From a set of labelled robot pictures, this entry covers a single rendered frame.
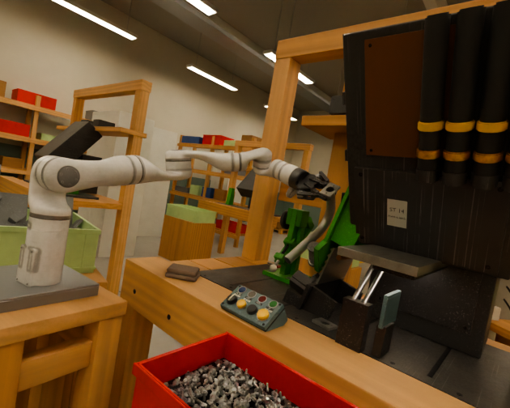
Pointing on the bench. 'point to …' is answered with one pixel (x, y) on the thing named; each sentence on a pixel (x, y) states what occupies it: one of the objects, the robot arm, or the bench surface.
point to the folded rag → (183, 272)
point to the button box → (277, 319)
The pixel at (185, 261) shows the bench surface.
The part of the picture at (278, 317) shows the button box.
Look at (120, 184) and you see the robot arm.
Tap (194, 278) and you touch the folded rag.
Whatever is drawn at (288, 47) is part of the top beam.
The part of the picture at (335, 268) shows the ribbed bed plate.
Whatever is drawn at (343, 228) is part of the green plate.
